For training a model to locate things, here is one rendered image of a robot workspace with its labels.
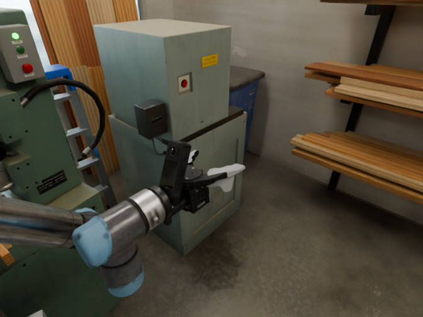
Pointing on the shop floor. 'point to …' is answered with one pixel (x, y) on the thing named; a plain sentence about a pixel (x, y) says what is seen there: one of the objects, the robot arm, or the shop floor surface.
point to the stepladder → (53, 72)
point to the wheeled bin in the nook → (244, 92)
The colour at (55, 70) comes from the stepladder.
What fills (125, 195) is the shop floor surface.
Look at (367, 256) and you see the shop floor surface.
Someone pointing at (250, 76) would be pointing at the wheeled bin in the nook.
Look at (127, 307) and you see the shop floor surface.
